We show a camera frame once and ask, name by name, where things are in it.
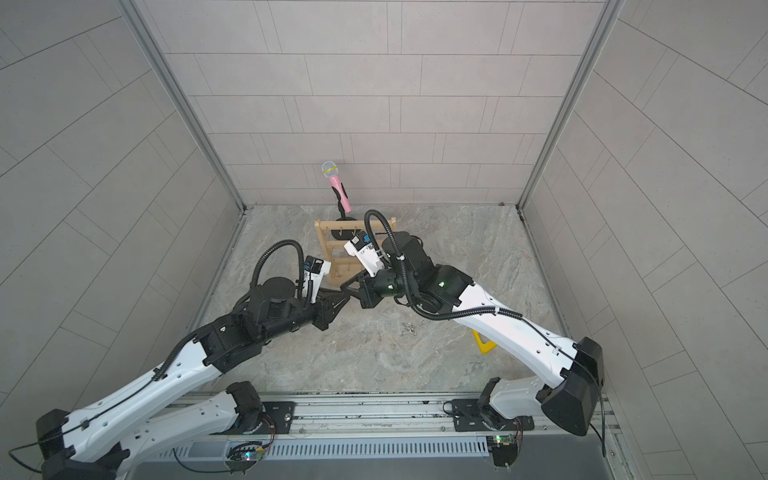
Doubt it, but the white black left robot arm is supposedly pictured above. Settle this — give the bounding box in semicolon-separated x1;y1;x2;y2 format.
33;240;350;479

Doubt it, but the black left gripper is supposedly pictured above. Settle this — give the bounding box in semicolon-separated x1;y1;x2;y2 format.
261;287;354;342

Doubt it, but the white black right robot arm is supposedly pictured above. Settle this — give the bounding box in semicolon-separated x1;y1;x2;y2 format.
341;209;604;436

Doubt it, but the aluminium corner frame post right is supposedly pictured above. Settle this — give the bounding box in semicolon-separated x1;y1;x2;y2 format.
516;0;623;219

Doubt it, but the yellow plastic triangle piece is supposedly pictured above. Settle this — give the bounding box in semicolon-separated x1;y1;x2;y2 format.
472;331;497;355

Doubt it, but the aluminium corner frame post left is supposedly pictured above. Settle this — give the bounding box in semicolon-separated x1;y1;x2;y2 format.
115;0;247;215

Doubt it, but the black microphone stand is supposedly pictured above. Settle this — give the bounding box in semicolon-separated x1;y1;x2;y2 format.
331;187;360;242

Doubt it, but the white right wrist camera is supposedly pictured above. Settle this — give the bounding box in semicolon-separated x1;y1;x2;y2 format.
344;230;385;277

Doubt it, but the wooden jewelry display stand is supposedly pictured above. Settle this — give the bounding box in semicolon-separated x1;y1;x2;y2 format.
314;219;366;287

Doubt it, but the aluminium corner frame post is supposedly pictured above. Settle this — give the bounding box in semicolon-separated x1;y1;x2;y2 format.
115;0;247;215
516;0;623;219

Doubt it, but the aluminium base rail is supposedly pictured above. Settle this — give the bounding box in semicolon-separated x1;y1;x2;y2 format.
137;392;619;463

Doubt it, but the pink toy microphone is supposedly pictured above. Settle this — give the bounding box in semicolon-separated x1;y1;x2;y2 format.
321;161;351;218

